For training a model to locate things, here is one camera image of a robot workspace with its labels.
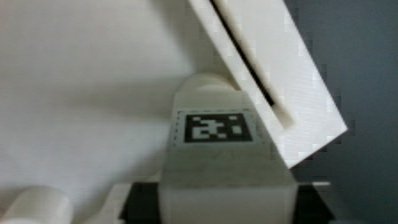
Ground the white table leg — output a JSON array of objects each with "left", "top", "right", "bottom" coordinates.
[{"left": 158, "top": 73, "right": 298, "bottom": 224}]

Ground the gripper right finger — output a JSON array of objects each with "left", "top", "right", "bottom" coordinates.
[{"left": 293, "top": 182, "right": 336, "bottom": 224}]

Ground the white square table top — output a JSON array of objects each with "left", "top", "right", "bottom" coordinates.
[{"left": 0, "top": 0, "right": 346, "bottom": 222}]

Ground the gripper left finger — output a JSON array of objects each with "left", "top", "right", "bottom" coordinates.
[{"left": 87, "top": 181, "right": 163, "bottom": 224}]

